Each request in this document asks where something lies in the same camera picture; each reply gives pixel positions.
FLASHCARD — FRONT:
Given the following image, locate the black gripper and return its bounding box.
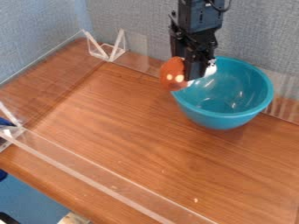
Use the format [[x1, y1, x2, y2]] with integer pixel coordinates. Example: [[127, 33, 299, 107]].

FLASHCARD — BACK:
[[170, 0, 227, 81]]

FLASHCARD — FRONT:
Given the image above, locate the blue plastic bowl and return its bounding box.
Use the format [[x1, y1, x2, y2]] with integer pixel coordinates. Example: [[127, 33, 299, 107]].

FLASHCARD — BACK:
[[172, 56, 275, 130]]

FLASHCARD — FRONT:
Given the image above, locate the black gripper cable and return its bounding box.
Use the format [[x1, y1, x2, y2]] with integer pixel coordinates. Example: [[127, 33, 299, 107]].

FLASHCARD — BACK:
[[203, 0, 234, 13]]

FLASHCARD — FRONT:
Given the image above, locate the clear acrylic barrier wall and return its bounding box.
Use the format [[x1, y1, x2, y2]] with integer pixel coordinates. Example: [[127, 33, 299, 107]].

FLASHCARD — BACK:
[[0, 31, 299, 224]]

